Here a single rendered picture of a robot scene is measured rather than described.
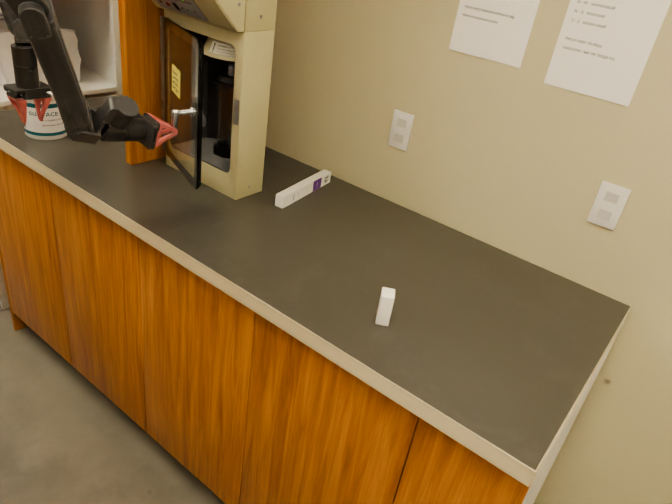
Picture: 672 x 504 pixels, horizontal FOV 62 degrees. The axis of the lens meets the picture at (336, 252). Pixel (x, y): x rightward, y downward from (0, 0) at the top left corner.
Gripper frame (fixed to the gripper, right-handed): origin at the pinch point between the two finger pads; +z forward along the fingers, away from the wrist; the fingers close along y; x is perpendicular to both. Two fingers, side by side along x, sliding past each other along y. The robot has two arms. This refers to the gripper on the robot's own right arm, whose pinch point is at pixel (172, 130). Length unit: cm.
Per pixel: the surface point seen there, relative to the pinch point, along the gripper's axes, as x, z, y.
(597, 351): 1, 40, -111
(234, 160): 5.0, 16.0, -8.8
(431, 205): 2, 64, -48
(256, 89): -15.4, 18.5, -7.1
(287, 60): -17, 53, 19
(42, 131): 26, -9, 54
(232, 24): -30.7, 6.4, -5.9
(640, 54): -57, 59, -82
